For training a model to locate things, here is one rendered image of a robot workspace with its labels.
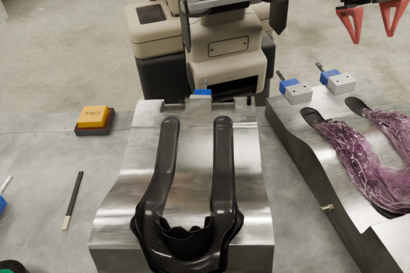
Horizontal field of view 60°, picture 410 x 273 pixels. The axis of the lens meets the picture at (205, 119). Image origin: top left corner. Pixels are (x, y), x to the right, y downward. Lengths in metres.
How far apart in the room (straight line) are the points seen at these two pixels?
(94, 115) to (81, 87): 1.63
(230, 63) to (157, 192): 0.56
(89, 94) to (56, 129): 1.49
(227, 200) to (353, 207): 0.21
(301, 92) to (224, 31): 0.32
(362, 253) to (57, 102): 2.11
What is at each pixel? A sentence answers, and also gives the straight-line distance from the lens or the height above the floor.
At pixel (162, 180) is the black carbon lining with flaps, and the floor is 0.88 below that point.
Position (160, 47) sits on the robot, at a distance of 1.30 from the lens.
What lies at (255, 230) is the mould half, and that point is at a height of 0.93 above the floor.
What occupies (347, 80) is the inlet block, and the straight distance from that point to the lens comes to 0.89.
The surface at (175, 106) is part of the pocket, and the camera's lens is 0.81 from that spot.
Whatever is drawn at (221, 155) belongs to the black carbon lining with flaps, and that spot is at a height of 0.88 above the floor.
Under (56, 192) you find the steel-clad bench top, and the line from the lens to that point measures 0.81.
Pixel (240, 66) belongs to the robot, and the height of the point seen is 0.79.
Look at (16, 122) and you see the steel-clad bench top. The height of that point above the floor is 0.80.
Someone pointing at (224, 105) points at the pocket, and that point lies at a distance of 0.80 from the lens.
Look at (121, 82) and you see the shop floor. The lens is 2.46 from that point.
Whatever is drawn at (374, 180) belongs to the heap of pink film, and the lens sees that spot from 0.66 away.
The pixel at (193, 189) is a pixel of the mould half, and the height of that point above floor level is 0.91.
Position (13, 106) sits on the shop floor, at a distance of 2.58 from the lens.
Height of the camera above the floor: 1.39
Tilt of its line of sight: 42 degrees down
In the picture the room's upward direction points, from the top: 5 degrees counter-clockwise
